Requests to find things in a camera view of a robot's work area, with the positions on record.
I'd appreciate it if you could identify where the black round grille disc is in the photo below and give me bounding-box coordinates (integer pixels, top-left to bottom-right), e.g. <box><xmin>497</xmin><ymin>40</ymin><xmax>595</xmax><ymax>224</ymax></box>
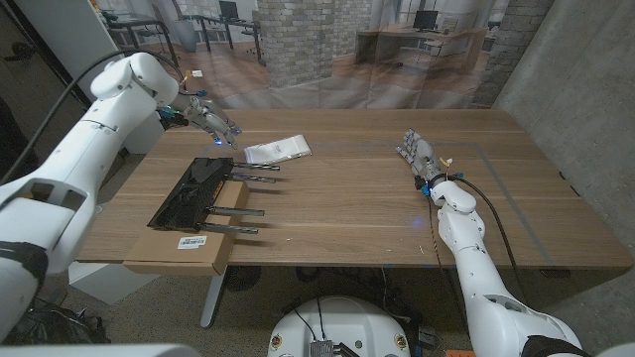
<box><xmin>223</xmin><ymin>266</ymin><xmax>263</xmax><ymax>293</ymax></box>

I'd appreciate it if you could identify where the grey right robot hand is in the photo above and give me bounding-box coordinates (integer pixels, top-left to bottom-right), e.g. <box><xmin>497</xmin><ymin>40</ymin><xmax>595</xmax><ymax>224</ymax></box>
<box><xmin>395</xmin><ymin>128</ymin><xmax>447</xmax><ymax>187</ymax></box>

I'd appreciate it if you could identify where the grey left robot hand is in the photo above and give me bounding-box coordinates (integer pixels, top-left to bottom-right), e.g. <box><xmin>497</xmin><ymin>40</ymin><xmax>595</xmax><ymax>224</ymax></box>
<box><xmin>171</xmin><ymin>93</ymin><xmax>243</xmax><ymax>149</ymax></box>

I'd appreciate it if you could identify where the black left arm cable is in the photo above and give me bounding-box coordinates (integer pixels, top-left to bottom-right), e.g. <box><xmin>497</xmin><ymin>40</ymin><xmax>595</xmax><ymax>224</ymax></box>
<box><xmin>0</xmin><ymin>48</ymin><xmax>186</xmax><ymax>185</ymax></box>

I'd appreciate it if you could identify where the white cabinet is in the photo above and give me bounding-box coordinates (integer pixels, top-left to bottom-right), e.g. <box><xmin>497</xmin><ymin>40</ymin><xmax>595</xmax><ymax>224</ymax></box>
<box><xmin>14</xmin><ymin>0</ymin><xmax>166</xmax><ymax>155</ymax></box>

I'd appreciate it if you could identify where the printed office backdrop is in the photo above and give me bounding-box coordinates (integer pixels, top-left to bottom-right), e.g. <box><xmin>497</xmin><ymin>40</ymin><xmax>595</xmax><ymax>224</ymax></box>
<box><xmin>93</xmin><ymin>0</ymin><xmax>555</xmax><ymax>111</ymax></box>

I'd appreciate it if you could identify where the black router with antennas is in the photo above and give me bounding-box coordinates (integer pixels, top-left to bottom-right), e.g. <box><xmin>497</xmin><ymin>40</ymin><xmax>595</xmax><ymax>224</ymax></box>
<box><xmin>147</xmin><ymin>157</ymin><xmax>281</xmax><ymax>236</ymax></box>

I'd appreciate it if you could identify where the white plastic pouch with label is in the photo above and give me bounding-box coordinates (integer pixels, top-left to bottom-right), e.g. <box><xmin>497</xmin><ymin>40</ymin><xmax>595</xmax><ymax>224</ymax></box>
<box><xmin>243</xmin><ymin>134</ymin><xmax>314</xmax><ymax>166</ymax></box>

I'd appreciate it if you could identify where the black bag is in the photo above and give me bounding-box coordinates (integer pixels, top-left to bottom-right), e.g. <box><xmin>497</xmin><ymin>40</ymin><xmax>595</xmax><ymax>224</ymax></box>
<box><xmin>2</xmin><ymin>296</ymin><xmax>111</xmax><ymax>346</ymax></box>

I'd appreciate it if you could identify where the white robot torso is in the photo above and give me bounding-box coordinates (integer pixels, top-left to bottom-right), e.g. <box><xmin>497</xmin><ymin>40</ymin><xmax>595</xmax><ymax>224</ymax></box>
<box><xmin>267</xmin><ymin>296</ymin><xmax>412</xmax><ymax>357</ymax></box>

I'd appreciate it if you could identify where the brown cardboard package box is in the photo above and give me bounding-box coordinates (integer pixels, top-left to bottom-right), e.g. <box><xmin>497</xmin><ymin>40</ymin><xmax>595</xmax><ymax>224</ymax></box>
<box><xmin>122</xmin><ymin>180</ymin><xmax>251</xmax><ymax>277</ymax></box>

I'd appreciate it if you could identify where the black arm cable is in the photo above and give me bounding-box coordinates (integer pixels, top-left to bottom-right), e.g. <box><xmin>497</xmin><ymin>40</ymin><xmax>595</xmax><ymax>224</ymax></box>
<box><xmin>0</xmin><ymin>48</ymin><xmax>186</xmax><ymax>185</ymax></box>
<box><xmin>448</xmin><ymin>176</ymin><xmax>528</xmax><ymax>301</ymax></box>

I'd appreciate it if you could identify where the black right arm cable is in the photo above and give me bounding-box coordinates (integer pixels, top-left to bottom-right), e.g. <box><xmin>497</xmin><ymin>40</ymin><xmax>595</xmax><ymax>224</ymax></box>
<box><xmin>448</xmin><ymin>176</ymin><xmax>528</xmax><ymax>301</ymax></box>

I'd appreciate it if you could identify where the white table leg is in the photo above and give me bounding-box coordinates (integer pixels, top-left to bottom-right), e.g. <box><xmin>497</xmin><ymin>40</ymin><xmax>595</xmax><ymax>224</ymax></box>
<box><xmin>199</xmin><ymin>265</ymin><xmax>229</xmax><ymax>329</ymax></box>

